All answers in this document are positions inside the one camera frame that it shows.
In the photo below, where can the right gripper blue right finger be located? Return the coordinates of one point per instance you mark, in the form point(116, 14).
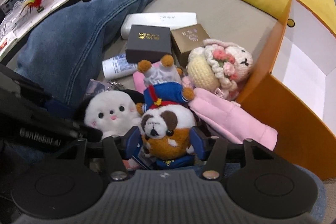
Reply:
point(200, 142)

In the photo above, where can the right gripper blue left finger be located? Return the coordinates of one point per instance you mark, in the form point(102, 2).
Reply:
point(130, 141)

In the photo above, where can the pink fabric pouch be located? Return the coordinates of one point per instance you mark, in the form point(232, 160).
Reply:
point(231, 116)

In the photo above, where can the white black-eared dog plush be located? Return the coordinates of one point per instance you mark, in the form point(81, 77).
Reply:
point(113, 112)

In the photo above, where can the brown sailor dog plush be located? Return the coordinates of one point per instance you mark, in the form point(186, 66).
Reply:
point(166, 119)

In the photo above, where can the crocheted bunny doll with flowers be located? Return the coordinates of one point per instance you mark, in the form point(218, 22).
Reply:
point(218, 67)

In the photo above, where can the white Vaseline lotion tube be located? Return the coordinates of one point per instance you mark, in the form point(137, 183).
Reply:
point(117, 67)

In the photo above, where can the gold brown gift box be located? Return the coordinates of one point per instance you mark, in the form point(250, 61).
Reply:
point(185, 39)

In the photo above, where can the black gift box gold lettering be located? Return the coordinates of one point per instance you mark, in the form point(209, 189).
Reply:
point(147, 43)

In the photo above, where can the white glasses case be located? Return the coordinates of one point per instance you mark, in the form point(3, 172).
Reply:
point(172, 20)

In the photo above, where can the blue jeans leg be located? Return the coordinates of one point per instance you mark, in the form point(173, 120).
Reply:
point(65, 50)

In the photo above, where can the orange cardboard storage box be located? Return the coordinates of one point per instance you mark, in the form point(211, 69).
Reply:
point(292, 89)

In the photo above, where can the red feather toy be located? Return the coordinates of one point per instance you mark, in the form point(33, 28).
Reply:
point(30, 4)

